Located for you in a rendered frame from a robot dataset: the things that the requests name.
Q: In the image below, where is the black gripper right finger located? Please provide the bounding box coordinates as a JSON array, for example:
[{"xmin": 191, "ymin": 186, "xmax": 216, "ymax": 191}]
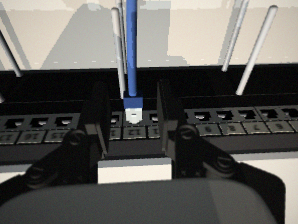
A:
[{"xmin": 157, "ymin": 78, "xmax": 286, "ymax": 224}]

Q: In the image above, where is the white and blue cable plug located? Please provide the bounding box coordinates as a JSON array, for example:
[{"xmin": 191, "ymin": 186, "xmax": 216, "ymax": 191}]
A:
[{"xmin": 123, "ymin": 90, "xmax": 143, "ymax": 124}]

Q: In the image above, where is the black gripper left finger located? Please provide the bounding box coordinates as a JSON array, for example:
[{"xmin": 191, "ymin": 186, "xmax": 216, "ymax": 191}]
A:
[{"xmin": 0, "ymin": 81, "xmax": 112, "ymax": 207}]

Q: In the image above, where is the dark blue patch cord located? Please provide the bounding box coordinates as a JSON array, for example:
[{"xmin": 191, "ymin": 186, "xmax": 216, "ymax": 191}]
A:
[{"xmin": 126, "ymin": 0, "xmax": 137, "ymax": 96}]

